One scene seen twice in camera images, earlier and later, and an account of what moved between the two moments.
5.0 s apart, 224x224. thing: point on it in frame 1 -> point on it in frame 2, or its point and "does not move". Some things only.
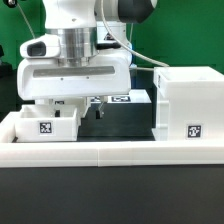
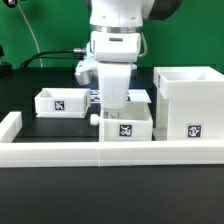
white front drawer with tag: [46, 122] -> [133, 123]
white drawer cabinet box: [189, 104] does not move
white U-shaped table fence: [46, 154] does not move
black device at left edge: [6, 68] does not move
